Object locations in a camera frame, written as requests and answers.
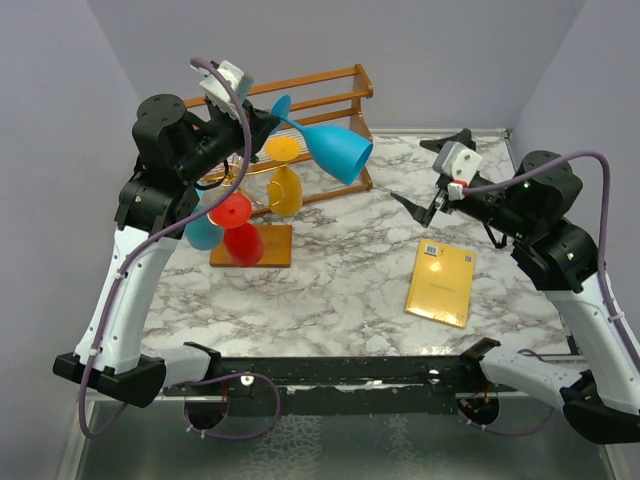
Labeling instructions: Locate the blue goblet front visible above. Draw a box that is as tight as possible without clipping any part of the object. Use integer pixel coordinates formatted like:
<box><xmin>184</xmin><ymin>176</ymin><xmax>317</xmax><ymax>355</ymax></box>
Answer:
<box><xmin>270</xmin><ymin>95</ymin><xmax>373</xmax><ymax>186</ymax></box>

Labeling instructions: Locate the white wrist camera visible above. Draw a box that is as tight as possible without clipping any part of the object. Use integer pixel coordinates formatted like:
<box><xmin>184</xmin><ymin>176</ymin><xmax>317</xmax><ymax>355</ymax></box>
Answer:
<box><xmin>194</xmin><ymin>60</ymin><xmax>254</xmax><ymax>120</ymax></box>
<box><xmin>433</xmin><ymin>141</ymin><xmax>483</xmax><ymax>201</ymax></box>

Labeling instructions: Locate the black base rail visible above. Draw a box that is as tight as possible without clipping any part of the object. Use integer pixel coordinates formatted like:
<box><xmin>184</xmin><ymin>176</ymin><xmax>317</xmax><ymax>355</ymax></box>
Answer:
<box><xmin>169</xmin><ymin>344</ymin><xmax>521</xmax><ymax>419</ymax></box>

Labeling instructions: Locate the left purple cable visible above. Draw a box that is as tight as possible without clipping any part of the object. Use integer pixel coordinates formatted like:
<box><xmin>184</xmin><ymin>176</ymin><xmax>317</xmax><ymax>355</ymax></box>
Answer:
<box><xmin>77</xmin><ymin>56</ymin><xmax>254</xmax><ymax>440</ymax></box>

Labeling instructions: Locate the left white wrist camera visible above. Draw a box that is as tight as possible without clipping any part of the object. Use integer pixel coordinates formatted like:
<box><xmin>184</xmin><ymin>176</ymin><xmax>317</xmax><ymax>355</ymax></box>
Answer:
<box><xmin>194</xmin><ymin>60</ymin><xmax>254</xmax><ymax>120</ymax></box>

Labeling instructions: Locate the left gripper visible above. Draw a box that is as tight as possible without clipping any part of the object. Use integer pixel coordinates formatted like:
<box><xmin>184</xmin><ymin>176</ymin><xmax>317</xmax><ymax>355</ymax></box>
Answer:
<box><xmin>178</xmin><ymin>96</ymin><xmax>280</xmax><ymax>183</ymax></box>

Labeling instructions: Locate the yellow padded envelope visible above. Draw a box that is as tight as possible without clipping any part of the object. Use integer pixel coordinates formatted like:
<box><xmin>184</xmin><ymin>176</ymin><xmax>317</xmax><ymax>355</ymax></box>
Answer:
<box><xmin>405</xmin><ymin>239</ymin><xmax>476</xmax><ymax>329</ymax></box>

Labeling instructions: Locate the yellow goblet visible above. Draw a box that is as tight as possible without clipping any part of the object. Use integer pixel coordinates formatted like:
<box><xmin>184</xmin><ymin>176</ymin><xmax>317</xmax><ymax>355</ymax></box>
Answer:
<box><xmin>265</xmin><ymin>137</ymin><xmax>303</xmax><ymax>217</ymax></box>

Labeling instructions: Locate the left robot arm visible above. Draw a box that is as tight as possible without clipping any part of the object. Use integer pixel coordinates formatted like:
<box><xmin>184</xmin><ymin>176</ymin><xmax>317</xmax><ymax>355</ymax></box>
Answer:
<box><xmin>53</xmin><ymin>94</ymin><xmax>244</xmax><ymax>408</ymax></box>

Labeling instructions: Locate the gold wire wine glass rack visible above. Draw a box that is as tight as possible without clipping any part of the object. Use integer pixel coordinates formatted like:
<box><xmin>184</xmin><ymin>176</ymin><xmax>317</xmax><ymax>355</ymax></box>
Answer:
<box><xmin>206</xmin><ymin>186</ymin><xmax>292</xmax><ymax>268</ymax></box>

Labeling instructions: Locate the blue goblet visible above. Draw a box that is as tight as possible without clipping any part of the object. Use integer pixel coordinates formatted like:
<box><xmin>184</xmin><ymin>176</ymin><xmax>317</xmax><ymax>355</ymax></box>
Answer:
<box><xmin>270</xmin><ymin>95</ymin><xmax>373</xmax><ymax>186</ymax></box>
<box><xmin>184</xmin><ymin>190</ymin><xmax>224</xmax><ymax>251</ymax></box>

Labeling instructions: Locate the red goblet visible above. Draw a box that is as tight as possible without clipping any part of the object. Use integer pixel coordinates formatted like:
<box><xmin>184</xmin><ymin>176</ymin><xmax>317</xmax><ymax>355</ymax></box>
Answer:
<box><xmin>208</xmin><ymin>193</ymin><xmax>264</xmax><ymax>267</ymax></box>

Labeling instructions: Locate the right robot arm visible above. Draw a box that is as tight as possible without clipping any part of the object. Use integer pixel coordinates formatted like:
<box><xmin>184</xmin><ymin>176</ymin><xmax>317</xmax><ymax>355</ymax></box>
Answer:
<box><xmin>405</xmin><ymin>129</ymin><xmax>639</xmax><ymax>445</ymax></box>

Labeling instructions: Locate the wooden two-tier shelf rack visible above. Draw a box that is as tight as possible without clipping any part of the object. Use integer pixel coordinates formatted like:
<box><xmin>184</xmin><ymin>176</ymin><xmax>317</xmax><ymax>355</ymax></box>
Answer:
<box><xmin>182</xmin><ymin>63</ymin><xmax>375</xmax><ymax>219</ymax></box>

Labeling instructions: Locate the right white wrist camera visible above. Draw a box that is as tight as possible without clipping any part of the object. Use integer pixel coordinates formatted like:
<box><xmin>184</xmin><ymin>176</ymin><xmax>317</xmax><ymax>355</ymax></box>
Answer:
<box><xmin>433</xmin><ymin>141</ymin><xmax>483</xmax><ymax>201</ymax></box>

